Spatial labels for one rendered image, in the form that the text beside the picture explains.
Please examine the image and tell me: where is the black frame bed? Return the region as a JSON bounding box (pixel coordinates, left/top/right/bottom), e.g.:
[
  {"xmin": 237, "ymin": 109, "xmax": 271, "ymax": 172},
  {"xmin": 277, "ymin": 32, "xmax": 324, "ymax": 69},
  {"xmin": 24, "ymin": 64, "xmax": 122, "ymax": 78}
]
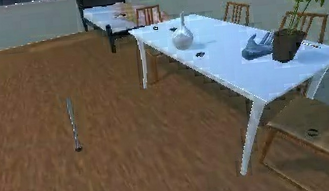
[{"xmin": 74, "ymin": 0, "xmax": 174, "ymax": 57}]

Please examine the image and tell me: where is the green house plant black pot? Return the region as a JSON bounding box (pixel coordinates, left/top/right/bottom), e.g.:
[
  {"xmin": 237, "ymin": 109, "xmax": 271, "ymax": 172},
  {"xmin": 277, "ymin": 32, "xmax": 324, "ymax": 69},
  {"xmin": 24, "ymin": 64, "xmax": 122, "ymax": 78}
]
[{"xmin": 266, "ymin": 0, "xmax": 329, "ymax": 65}]

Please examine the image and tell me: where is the small black ring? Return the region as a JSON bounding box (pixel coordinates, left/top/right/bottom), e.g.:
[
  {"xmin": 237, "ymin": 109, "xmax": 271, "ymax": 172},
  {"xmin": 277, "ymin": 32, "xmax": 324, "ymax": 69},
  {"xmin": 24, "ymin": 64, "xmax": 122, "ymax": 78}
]
[{"xmin": 305, "ymin": 127, "xmax": 321, "ymax": 138}]

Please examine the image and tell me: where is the white vase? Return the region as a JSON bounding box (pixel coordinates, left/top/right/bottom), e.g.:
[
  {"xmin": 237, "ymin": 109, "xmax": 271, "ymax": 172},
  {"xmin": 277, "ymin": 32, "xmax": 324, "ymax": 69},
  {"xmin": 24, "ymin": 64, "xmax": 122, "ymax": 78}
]
[{"xmin": 169, "ymin": 10, "xmax": 196, "ymax": 52}]

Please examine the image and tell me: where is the blue cloth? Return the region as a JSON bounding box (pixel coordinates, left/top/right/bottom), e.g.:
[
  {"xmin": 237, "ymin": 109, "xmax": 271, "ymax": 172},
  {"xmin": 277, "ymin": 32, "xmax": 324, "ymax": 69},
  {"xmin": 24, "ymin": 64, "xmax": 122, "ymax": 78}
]
[{"xmin": 239, "ymin": 31, "xmax": 277, "ymax": 62}]

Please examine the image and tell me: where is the brown wooden chair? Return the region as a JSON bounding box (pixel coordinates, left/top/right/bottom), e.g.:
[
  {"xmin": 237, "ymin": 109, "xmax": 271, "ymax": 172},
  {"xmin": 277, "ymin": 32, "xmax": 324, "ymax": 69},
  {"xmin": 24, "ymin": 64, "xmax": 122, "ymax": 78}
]
[
  {"xmin": 134, "ymin": 3, "xmax": 169, "ymax": 86},
  {"xmin": 221, "ymin": 0, "xmax": 253, "ymax": 29},
  {"xmin": 252, "ymin": 93, "xmax": 329, "ymax": 191},
  {"xmin": 277, "ymin": 6, "xmax": 329, "ymax": 48}
]

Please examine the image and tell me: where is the thin black pen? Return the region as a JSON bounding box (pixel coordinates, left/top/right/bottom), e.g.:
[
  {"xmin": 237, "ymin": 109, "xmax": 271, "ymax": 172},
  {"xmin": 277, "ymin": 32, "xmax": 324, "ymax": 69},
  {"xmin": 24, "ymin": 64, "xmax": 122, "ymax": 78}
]
[{"xmin": 301, "ymin": 39, "xmax": 322, "ymax": 51}]

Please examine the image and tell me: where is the white table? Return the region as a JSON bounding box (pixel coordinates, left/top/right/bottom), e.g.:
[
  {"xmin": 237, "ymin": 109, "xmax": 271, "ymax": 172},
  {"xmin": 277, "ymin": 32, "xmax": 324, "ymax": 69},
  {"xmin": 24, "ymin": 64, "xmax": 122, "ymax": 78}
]
[{"xmin": 127, "ymin": 0, "xmax": 329, "ymax": 186}]

